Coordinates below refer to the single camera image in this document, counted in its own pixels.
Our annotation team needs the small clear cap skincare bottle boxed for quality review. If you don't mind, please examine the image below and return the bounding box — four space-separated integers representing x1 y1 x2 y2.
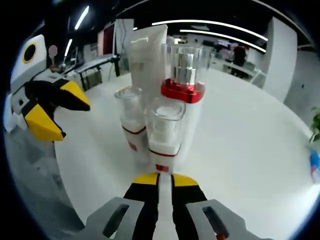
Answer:
144 97 187 176
114 86 148 153

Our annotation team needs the ceiling light strip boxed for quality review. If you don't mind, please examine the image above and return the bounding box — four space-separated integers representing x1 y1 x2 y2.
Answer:
179 29 267 53
74 5 90 31
151 19 269 41

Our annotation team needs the white desk with black legs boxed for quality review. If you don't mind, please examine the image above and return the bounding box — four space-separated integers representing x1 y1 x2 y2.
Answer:
74 55 122 91

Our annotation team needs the red pink partition panel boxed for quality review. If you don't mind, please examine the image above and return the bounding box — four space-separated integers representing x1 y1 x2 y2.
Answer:
97 24 115 56

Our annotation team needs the potted green plant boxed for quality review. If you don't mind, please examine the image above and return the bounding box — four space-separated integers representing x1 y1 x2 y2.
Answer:
308 106 320 143

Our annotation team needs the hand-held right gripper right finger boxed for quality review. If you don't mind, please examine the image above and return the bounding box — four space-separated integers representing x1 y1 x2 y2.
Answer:
170 173 248 240

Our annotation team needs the blue tissue pack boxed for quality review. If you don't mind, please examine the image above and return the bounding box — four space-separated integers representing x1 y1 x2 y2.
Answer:
308 147 320 185

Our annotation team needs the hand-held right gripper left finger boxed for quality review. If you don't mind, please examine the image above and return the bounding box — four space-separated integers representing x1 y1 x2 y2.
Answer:
86 172 161 240

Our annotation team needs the red collar skincare bottle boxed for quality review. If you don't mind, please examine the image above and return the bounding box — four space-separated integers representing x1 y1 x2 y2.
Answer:
159 42 207 163

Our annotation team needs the white skincare tube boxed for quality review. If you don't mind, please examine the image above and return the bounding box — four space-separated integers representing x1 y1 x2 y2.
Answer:
128 24 168 101

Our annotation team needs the white background office chair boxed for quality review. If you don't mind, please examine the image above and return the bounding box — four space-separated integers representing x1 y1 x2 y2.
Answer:
251 69 267 88

